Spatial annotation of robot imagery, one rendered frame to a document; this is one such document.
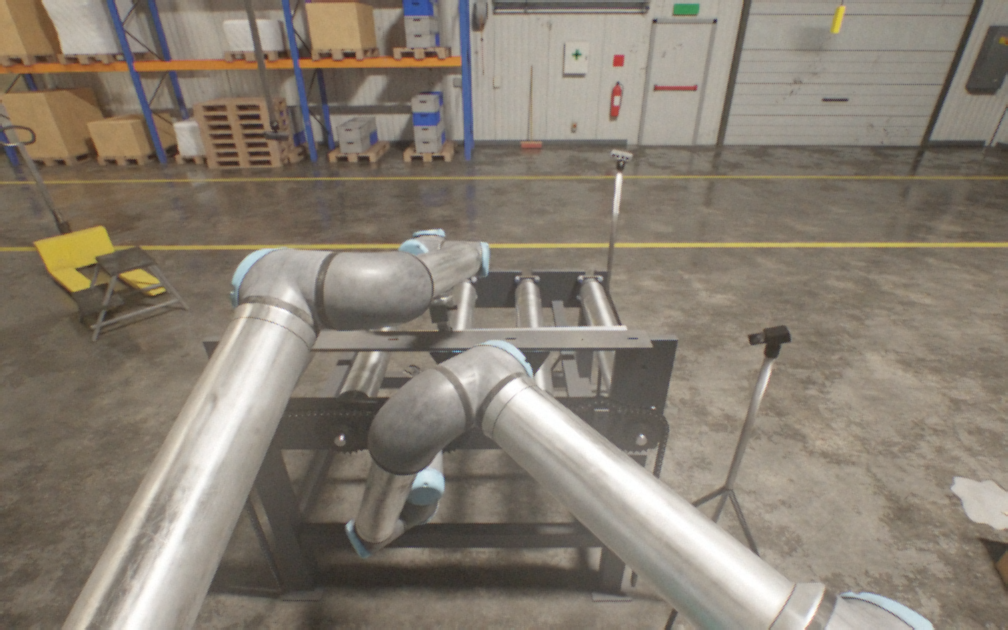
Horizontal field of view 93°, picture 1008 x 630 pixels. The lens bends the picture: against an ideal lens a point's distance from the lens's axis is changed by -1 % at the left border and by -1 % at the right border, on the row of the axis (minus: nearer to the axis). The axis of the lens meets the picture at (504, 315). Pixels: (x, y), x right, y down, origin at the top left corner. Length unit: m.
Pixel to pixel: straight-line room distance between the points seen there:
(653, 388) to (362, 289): 1.03
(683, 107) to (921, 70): 4.41
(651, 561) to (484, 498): 1.85
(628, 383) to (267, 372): 1.06
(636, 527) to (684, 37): 10.22
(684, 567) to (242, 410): 0.54
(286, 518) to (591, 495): 1.46
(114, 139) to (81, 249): 5.33
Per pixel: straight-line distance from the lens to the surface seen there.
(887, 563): 2.76
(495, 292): 2.35
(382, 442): 0.78
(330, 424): 1.58
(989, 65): 13.36
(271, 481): 1.86
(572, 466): 0.69
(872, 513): 2.93
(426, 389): 0.75
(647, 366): 1.48
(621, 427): 1.54
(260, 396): 0.68
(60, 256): 6.01
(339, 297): 0.71
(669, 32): 10.54
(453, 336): 1.37
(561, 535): 1.94
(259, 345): 0.70
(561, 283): 2.34
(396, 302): 0.73
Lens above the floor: 1.89
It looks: 30 degrees down
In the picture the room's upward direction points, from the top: straight up
